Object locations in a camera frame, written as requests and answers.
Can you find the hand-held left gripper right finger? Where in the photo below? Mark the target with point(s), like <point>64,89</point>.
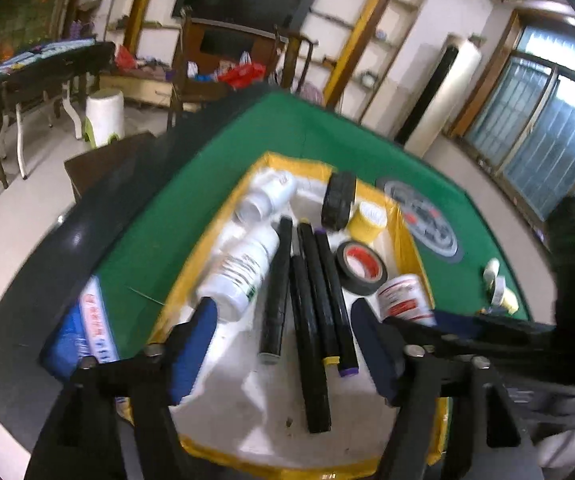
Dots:
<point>375,350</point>

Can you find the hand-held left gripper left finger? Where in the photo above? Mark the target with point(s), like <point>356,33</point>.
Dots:
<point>192,350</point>

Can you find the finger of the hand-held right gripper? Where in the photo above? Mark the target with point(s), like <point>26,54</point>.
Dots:
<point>432,332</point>
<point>492,322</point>

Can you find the white bottle with red label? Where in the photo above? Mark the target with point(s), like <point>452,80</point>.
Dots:
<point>405,300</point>

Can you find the black marker with purple end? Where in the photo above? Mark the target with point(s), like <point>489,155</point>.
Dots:
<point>337,305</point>

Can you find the long black marker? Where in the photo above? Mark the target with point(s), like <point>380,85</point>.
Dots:
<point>310,340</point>

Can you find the black tape roll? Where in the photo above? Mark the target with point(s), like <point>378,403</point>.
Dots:
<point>362,270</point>

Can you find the white tray with yellow edge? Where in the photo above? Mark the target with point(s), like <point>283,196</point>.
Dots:
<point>247,410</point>

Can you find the black marker with yellow end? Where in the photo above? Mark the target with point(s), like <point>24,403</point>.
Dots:
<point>317,290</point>

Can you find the white bottle with green label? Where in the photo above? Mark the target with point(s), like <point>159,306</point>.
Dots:
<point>240,275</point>

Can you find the black marker with grey end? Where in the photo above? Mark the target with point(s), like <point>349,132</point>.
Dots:
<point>277,290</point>

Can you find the small white labelled bottle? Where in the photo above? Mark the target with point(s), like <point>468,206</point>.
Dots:
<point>267,195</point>

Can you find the person's right hand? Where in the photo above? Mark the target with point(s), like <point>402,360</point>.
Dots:
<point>572,435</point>

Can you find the white plug charger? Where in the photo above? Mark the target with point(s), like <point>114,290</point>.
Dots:
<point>505,295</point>

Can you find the small plain white bottle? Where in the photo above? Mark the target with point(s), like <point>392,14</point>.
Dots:
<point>492,267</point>

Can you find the blue packet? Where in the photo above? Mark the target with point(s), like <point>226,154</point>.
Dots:
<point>85,330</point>

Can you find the round grey table control panel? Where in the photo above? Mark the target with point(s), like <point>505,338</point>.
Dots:
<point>427,220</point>

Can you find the pale yellow tape roll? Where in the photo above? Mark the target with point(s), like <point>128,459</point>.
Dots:
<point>367,220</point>

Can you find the black plastic part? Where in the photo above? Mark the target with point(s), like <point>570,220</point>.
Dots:
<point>338,200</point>

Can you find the brown low table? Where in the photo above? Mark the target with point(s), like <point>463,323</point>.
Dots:
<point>102,160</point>

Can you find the white standing air conditioner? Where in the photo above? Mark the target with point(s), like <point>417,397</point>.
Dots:
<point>442,95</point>

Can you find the white plastic stool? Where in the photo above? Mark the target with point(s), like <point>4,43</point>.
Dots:
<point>105,117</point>

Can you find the red plastic bag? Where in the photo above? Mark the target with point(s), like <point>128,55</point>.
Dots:
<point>240,75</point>

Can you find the wooden chair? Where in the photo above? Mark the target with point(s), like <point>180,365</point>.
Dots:
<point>192,60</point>

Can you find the black side table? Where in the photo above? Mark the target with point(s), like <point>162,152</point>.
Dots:
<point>32,75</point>

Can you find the window with metal frame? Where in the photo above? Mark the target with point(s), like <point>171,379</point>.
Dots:
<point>542,125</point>

